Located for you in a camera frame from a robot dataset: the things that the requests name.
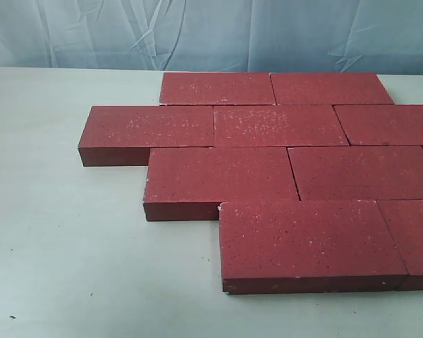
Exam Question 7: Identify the red brick top back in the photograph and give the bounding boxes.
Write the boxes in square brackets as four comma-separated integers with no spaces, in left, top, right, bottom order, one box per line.
[78,106,214,167]

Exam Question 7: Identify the red brick hidden row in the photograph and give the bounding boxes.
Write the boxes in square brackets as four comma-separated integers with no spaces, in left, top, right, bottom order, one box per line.
[159,73,276,106]

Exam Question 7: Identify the white fabric backdrop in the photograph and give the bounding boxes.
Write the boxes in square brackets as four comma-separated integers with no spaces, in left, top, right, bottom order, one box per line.
[0,0,423,75]

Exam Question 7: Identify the red brick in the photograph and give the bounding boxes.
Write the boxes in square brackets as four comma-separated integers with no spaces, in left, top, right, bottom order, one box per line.
[219,200,408,294]
[333,104,423,148]
[271,73,394,105]
[143,147,299,222]
[378,200,423,291]
[78,106,214,167]
[213,105,348,147]
[288,146,423,200]

